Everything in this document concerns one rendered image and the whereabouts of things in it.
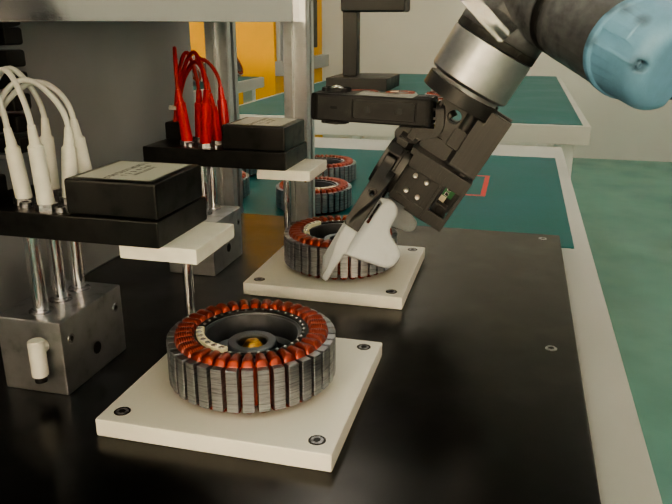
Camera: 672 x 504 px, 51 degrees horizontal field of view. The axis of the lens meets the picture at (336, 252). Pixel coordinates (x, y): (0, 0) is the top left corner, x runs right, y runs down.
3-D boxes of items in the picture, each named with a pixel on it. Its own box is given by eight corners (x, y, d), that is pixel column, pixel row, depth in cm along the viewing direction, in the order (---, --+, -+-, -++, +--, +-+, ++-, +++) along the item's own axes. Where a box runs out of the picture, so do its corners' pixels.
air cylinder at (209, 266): (243, 253, 77) (241, 205, 75) (215, 276, 70) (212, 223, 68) (201, 250, 78) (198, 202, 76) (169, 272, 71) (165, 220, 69)
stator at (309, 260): (406, 251, 73) (407, 217, 72) (381, 288, 63) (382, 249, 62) (306, 242, 77) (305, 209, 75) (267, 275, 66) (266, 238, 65)
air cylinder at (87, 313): (127, 348, 54) (121, 282, 53) (70, 396, 47) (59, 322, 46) (70, 341, 56) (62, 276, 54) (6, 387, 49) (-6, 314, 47)
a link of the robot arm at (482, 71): (452, 21, 57) (461, 22, 64) (422, 71, 59) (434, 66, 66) (531, 70, 57) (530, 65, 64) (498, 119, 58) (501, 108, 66)
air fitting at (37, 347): (54, 377, 47) (48, 337, 46) (43, 385, 46) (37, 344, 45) (40, 375, 48) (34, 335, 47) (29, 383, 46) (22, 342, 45)
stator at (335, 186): (264, 203, 106) (264, 179, 105) (330, 194, 111) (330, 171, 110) (295, 220, 97) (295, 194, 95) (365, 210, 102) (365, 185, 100)
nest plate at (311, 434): (382, 356, 53) (382, 341, 53) (331, 473, 39) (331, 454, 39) (200, 335, 57) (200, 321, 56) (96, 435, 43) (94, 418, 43)
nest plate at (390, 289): (424, 257, 75) (425, 246, 75) (402, 310, 62) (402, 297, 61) (292, 246, 79) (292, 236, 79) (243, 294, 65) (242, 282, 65)
